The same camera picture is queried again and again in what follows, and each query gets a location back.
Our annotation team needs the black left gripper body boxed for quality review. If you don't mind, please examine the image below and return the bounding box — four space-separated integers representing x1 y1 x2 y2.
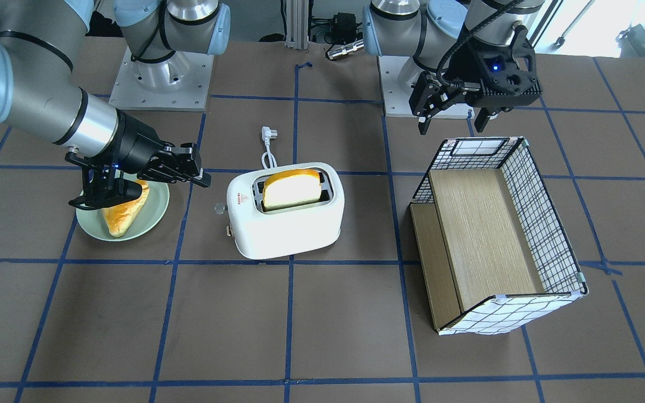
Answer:
450 25 542 108

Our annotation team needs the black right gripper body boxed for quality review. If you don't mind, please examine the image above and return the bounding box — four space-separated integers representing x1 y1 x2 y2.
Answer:
66 111 200 210

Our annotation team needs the white toaster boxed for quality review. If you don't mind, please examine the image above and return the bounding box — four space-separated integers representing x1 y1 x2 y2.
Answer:
226 162 345 260

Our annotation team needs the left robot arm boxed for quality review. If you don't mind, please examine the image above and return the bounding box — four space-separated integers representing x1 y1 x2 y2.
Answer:
362 1 543 135

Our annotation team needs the toast slice in toaster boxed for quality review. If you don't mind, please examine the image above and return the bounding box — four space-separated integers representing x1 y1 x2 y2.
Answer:
262 168 322 210

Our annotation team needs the triangular golden bread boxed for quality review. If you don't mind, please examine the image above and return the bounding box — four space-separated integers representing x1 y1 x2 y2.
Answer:
101 179 150 238

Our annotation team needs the light green plate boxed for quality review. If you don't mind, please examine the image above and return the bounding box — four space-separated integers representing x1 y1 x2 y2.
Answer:
76 175 169 242

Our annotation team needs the silver metal cylinder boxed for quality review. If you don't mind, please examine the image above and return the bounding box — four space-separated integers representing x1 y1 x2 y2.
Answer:
325 39 365 62

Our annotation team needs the black power adapter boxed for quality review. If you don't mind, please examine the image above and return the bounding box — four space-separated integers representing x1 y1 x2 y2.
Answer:
331 12 357 43

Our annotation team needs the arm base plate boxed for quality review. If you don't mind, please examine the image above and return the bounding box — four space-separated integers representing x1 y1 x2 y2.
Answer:
377 55 475 119
109 49 214 112

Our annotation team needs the white power cord with plug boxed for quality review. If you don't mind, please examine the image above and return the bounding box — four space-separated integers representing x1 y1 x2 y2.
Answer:
260 126 278 170

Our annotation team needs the checkered wire basket with wood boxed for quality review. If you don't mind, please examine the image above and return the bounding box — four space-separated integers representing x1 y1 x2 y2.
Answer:
409 136 589 336

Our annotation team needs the aluminium frame post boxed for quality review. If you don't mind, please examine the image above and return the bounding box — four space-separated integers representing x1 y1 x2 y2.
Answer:
281 1 311 51

